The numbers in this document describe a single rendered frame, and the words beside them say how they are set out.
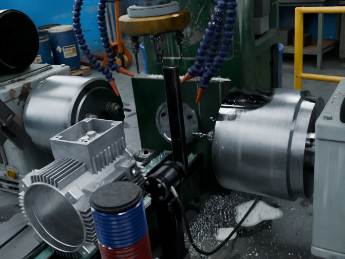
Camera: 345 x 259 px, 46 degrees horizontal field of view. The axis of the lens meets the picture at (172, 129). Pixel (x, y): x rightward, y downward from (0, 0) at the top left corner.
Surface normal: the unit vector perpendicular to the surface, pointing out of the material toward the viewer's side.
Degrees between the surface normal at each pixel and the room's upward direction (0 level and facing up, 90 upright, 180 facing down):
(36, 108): 58
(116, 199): 0
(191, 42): 90
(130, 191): 0
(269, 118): 43
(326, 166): 89
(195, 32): 90
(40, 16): 90
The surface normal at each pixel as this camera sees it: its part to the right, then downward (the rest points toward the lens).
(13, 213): -0.11, -0.92
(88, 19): 0.76, 0.18
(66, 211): 0.56, -0.55
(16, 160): -0.50, 0.37
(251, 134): -0.48, -0.16
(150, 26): -0.10, 0.40
